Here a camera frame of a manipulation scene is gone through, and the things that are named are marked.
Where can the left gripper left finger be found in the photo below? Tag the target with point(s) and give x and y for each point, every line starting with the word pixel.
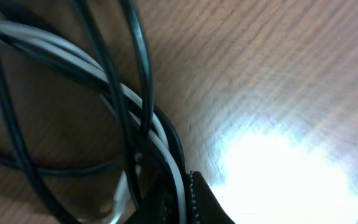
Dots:
pixel 156 207

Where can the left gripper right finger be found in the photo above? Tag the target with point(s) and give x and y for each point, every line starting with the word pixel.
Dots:
pixel 201 204

